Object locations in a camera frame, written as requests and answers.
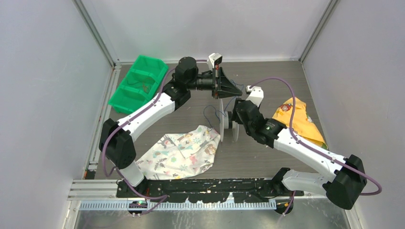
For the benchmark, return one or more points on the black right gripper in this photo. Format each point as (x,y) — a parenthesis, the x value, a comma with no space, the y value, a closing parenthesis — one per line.
(235,117)

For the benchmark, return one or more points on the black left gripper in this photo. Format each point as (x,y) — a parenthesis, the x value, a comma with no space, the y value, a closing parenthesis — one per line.
(224,88)

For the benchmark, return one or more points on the white perforated cable spool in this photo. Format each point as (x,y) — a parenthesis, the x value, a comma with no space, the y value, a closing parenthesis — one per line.
(227,123)

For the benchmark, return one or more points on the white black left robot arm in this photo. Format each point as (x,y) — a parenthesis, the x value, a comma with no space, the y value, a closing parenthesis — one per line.
(117,137)

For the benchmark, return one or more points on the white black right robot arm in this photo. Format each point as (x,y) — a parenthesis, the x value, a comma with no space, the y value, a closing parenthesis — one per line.
(334,176)

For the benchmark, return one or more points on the yellow printed cloth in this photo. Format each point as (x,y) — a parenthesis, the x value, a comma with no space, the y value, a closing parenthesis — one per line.
(302,123)

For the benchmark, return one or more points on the white patterned cloth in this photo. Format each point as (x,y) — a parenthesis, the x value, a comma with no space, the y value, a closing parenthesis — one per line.
(177,156)

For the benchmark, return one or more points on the green plastic divided bin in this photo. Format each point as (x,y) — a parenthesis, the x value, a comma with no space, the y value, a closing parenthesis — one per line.
(139,85)

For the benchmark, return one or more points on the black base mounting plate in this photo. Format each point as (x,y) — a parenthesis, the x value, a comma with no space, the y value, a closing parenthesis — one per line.
(213,190)

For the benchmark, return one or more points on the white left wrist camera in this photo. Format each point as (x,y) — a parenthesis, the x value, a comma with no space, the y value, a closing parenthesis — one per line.
(214,60)

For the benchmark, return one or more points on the aluminium frame rail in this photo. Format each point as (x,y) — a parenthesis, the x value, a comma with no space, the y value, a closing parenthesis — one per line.
(92,189)

